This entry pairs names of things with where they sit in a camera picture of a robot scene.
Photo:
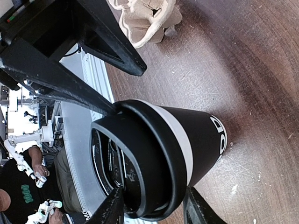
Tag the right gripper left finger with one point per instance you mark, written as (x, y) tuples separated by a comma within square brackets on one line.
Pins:
[(36, 34)]

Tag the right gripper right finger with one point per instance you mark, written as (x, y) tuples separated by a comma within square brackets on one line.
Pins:
[(196, 209)]

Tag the black cup lid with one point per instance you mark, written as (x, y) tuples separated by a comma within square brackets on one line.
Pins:
[(136, 150)]

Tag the black paper coffee cup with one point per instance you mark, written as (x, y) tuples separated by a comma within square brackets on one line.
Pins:
[(201, 136)]

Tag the person in black shirt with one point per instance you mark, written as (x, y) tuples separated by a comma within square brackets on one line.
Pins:
[(19, 195)]

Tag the cardboard cup carrier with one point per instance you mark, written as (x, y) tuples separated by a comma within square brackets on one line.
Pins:
[(144, 21)]

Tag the aluminium front rail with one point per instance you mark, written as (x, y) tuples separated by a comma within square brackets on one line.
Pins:
[(77, 127)]

